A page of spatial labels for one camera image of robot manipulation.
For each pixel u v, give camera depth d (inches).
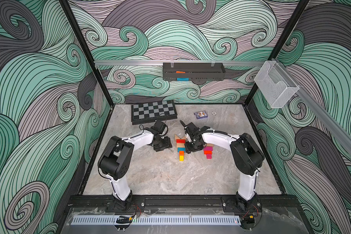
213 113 44.9
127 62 67.8
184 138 38.1
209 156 35.4
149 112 43.5
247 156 19.4
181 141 38.4
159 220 27.5
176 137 38.5
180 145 36.4
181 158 34.7
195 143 28.4
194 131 28.8
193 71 37.6
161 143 32.6
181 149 36.8
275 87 30.6
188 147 32.9
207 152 36.3
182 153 35.5
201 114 43.6
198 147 32.1
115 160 18.7
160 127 30.1
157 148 32.7
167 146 32.3
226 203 28.5
